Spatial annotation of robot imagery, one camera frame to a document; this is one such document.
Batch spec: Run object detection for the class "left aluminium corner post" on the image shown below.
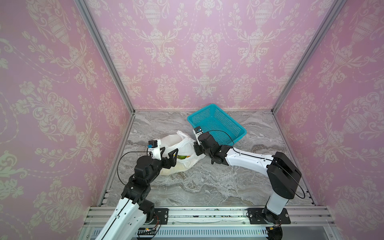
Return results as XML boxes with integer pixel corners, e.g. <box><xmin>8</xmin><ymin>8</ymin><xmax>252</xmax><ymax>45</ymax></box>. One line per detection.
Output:
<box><xmin>73</xmin><ymin>0</ymin><xmax>136</xmax><ymax>114</ymax></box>

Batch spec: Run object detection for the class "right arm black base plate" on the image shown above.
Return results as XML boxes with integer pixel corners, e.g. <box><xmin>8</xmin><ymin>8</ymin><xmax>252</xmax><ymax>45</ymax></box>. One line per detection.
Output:
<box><xmin>246</xmin><ymin>208</ymin><xmax>291</xmax><ymax>225</ymax></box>

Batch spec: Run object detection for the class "green round fruit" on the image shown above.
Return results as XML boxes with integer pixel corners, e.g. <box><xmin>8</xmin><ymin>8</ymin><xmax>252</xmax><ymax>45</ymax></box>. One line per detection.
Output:
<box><xmin>177</xmin><ymin>155</ymin><xmax>189</xmax><ymax>160</ymax></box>

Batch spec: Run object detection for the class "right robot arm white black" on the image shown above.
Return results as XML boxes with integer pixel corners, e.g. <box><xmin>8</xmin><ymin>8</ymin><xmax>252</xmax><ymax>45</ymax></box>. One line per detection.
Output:
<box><xmin>194</xmin><ymin>132</ymin><xmax>302</xmax><ymax>225</ymax></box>

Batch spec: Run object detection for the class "yellow mango fruit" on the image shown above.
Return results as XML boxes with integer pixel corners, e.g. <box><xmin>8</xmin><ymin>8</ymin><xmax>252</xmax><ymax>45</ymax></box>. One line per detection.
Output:
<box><xmin>174</xmin><ymin>159</ymin><xmax>189</xmax><ymax>173</ymax></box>

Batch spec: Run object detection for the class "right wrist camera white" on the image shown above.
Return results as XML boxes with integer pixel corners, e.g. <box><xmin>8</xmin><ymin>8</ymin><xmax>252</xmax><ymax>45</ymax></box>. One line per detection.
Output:
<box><xmin>193</xmin><ymin>126</ymin><xmax>204</xmax><ymax>145</ymax></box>

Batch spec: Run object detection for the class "aluminium corner post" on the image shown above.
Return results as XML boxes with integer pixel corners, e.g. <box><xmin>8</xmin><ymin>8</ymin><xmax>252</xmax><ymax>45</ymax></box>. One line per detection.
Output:
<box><xmin>73</xmin><ymin>0</ymin><xmax>136</xmax><ymax>114</ymax></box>
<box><xmin>271</xmin><ymin>0</ymin><xmax>349</xmax><ymax>114</ymax></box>

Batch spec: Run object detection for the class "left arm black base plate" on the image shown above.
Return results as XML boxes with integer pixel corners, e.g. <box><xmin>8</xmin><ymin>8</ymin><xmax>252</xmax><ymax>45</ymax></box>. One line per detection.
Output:
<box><xmin>145</xmin><ymin>208</ymin><xmax>170</xmax><ymax>225</ymax></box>

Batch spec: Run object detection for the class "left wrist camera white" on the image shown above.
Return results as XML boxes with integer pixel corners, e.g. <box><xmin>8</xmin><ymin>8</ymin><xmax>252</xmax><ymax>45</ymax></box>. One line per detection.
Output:
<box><xmin>148</xmin><ymin>140</ymin><xmax>166</xmax><ymax>161</ymax></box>

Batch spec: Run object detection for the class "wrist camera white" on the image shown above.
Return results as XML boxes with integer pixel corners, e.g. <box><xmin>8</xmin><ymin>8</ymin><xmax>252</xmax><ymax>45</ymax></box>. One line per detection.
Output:
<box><xmin>148</xmin><ymin>140</ymin><xmax>166</xmax><ymax>161</ymax></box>
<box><xmin>193</xmin><ymin>126</ymin><xmax>204</xmax><ymax>145</ymax></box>

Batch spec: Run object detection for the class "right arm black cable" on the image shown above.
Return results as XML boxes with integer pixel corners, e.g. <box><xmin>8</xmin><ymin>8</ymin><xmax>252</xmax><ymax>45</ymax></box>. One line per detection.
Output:
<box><xmin>206</xmin><ymin>129</ymin><xmax>306</xmax><ymax>200</ymax></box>

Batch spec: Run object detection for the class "teal plastic basket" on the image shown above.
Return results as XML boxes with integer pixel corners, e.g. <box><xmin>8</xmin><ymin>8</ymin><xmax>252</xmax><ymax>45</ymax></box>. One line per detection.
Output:
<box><xmin>187</xmin><ymin>104</ymin><xmax>247</xmax><ymax>146</ymax></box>

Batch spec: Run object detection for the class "right aluminium corner post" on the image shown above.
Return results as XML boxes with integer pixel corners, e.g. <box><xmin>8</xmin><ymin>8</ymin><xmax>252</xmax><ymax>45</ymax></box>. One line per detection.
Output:
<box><xmin>271</xmin><ymin>0</ymin><xmax>349</xmax><ymax>114</ymax></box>

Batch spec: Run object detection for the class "aluminium front rail frame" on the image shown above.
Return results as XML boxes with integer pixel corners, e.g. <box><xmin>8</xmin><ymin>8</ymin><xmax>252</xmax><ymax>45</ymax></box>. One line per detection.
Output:
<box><xmin>76</xmin><ymin>205</ymin><xmax>343</xmax><ymax>240</ymax></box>

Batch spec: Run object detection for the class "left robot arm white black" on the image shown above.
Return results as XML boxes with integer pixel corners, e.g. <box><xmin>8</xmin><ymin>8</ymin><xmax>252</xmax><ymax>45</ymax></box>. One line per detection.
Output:
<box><xmin>97</xmin><ymin>147</ymin><xmax>179</xmax><ymax>240</ymax></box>

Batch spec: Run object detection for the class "small black electronics board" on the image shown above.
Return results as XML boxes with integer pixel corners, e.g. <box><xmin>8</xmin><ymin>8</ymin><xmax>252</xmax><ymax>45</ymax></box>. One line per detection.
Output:
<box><xmin>137</xmin><ymin>228</ymin><xmax>158</xmax><ymax>240</ymax></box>

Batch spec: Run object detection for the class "white plastic bag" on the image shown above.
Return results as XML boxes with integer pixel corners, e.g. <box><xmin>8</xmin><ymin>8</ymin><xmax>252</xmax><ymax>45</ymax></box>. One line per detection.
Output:
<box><xmin>160</xmin><ymin>131</ymin><xmax>205</xmax><ymax>176</ymax></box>

